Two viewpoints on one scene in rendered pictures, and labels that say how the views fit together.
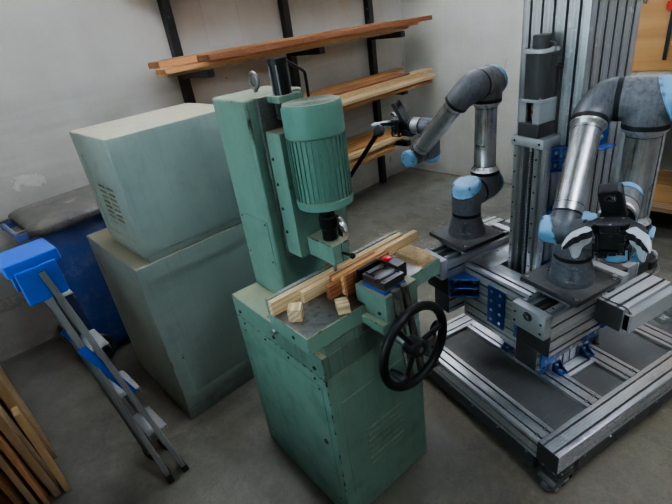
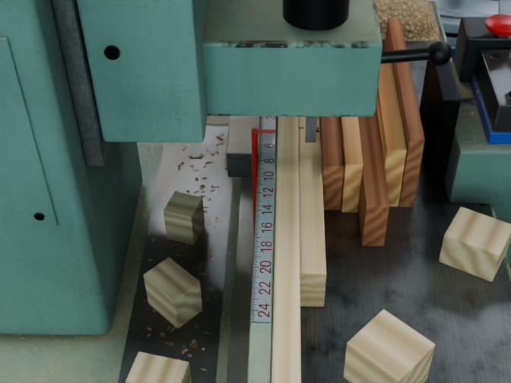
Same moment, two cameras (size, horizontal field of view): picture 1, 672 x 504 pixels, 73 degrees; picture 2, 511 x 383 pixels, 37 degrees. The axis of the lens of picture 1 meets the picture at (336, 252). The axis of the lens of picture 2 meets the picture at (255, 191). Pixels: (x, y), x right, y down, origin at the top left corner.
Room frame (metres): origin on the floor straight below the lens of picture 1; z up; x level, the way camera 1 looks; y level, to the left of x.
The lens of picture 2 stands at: (1.04, 0.45, 1.38)
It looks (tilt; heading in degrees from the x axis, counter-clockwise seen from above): 43 degrees down; 309
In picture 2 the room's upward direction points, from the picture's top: 1 degrees counter-clockwise
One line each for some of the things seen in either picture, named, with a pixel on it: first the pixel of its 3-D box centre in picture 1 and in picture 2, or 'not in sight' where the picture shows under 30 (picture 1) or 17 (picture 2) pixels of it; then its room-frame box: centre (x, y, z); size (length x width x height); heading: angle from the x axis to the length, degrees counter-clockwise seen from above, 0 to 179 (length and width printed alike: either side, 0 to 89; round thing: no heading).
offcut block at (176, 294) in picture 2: not in sight; (173, 292); (1.40, 0.14, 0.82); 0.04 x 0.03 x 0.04; 173
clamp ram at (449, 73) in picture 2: (375, 279); (470, 111); (1.24, -0.11, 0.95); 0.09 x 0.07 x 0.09; 126
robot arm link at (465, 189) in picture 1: (467, 194); not in sight; (1.74, -0.57, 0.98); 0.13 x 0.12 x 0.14; 130
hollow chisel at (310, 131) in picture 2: not in sight; (311, 117); (1.34, 0.01, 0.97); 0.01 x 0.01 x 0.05; 36
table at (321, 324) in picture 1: (369, 295); (415, 175); (1.28, -0.09, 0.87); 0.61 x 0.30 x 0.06; 126
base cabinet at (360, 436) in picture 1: (335, 385); not in sight; (1.43, 0.08, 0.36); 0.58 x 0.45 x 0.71; 36
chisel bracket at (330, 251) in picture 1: (329, 248); (289, 64); (1.35, 0.02, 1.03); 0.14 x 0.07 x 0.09; 36
